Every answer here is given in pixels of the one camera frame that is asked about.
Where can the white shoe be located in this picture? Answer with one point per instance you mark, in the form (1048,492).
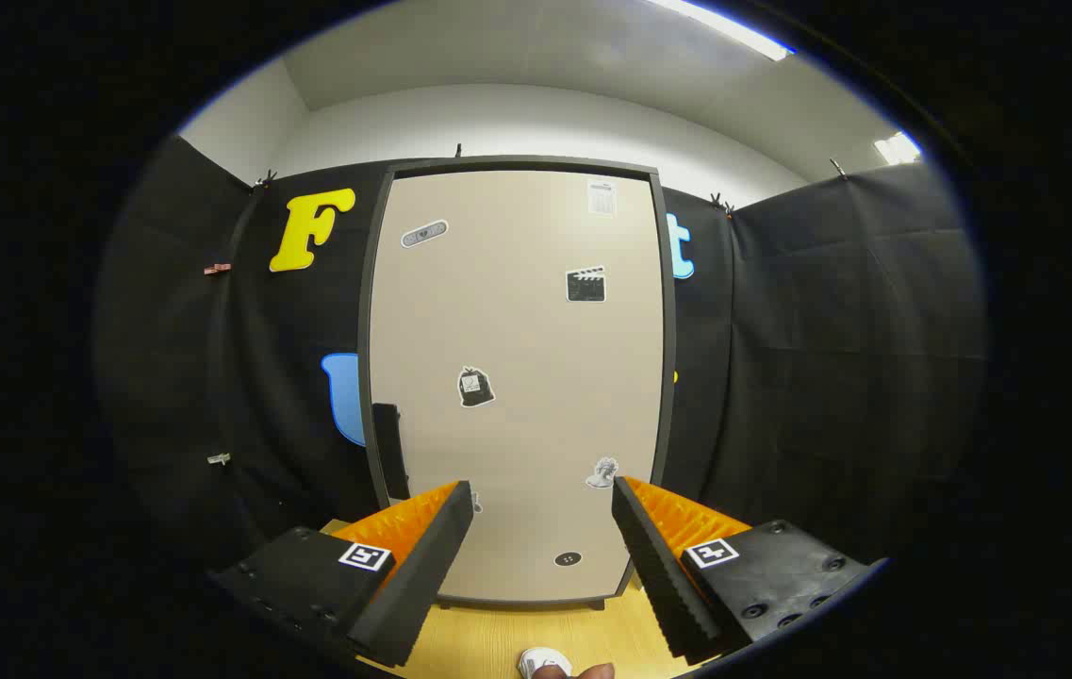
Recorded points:
(543,663)

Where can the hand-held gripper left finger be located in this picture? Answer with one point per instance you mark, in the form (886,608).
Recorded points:
(427,575)

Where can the black backdrop cloth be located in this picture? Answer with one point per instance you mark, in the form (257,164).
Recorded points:
(828,330)

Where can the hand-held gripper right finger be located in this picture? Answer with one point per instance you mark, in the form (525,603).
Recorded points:
(663,575)

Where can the small ceiling light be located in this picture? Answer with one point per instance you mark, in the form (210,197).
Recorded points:
(896,149)

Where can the grey shoe cabinet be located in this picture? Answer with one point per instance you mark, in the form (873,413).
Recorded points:
(517,161)

